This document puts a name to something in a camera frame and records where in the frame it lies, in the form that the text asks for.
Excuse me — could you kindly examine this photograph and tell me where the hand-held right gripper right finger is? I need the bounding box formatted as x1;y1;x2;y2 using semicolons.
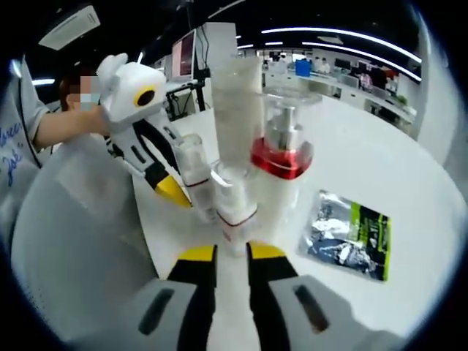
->
245;241;405;351

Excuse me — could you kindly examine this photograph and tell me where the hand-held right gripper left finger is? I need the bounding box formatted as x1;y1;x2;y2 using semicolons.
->
72;243;220;351

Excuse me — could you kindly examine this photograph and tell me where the large white skincare tube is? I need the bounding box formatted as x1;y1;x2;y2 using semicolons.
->
211;58;265;173

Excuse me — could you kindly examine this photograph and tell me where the green black skincare sachet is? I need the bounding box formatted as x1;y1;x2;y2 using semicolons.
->
298;189;393;282

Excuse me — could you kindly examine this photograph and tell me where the white skincare bottle red collar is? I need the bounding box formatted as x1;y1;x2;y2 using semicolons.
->
239;86;323;250

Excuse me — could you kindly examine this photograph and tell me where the person's left hand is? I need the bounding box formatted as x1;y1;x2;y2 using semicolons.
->
77;105;111;136

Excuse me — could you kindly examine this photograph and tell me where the ceiling air conditioner unit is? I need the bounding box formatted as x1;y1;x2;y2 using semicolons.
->
38;5;102;51

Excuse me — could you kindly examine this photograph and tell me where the person's grey shirt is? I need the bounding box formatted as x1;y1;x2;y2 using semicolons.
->
0;54;50;227

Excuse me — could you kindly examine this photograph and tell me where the ceiling light strip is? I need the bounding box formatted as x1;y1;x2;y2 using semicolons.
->
261;26;422;62
312;41;422;80

